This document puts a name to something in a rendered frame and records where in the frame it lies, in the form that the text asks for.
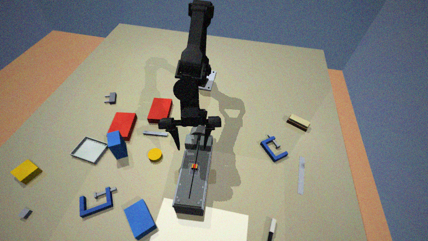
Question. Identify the blue c-clamp with grey screw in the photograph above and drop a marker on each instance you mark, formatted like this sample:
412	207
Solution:
269	152
83	211

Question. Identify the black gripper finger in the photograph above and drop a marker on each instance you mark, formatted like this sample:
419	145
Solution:
175	135
207	133

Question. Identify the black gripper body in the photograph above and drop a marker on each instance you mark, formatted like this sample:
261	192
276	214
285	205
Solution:
170	123

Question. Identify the red rectangular block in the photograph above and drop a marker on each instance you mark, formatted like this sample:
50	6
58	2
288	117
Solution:
160	108
125	123

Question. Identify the yellow short cylinder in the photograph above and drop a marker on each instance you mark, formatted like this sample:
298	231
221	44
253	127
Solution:
155	155

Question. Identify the shallow white square tray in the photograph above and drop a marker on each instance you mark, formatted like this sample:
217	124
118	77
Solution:
90	150

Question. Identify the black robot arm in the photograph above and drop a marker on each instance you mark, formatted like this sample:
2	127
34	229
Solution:
193	68

